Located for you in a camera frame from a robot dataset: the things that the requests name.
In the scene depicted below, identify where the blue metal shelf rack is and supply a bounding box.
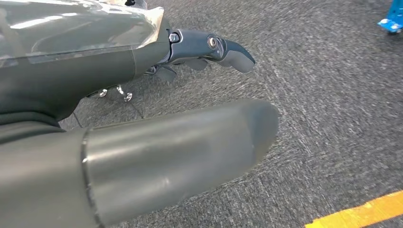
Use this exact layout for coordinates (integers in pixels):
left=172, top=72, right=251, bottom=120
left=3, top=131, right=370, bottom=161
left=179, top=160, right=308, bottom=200
left=377, top=0, right=403, bottom=34

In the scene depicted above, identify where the black stool chrome base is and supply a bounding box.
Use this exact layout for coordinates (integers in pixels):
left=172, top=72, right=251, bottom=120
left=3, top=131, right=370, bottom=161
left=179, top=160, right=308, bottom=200
left=98, top=84, right=134, bottom=103

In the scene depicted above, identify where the yellow floor tape square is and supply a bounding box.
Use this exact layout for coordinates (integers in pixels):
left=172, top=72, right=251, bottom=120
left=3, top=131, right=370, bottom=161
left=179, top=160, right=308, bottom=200
left=305, top=190, right=403, bottom=228

